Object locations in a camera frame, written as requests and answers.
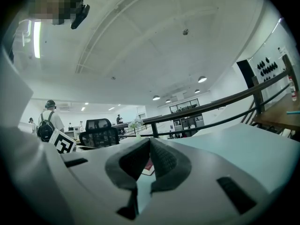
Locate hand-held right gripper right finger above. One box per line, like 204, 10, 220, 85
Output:
138, 137, 277, 225

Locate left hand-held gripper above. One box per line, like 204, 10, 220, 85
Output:
48, 127, 77, 154

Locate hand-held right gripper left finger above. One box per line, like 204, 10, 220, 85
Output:
60, 137, 151, 225

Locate red item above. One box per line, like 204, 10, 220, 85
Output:
141, 162, 156, 176

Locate black backpack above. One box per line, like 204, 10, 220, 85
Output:
37, 111, 56, 142

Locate black mesh office chair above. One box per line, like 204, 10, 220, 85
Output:
79, 118, 120, 148

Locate white table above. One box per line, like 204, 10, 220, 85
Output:
77, 122, 300, 214

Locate white flowers in vase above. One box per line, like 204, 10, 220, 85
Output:
128, 117, 144, 141

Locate black shelving unit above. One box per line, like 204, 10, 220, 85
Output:
169, 98, 205, 137

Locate dark wooden railing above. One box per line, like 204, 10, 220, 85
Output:
112, 68, 300, 139

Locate long ceiling light strip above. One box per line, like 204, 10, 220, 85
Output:
33, 21, 42, 59

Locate brown wooden platform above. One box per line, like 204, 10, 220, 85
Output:
252, 92, 300, 132

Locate person's head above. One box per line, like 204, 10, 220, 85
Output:
28, 0, 86, 26

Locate red fire extinguisher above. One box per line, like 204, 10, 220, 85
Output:
288, 75, 297, 102

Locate black wall panel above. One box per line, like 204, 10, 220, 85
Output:
236, 59, 256, 89

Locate group of black wall ornaments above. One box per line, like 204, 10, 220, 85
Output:
256, 57, 279, 82

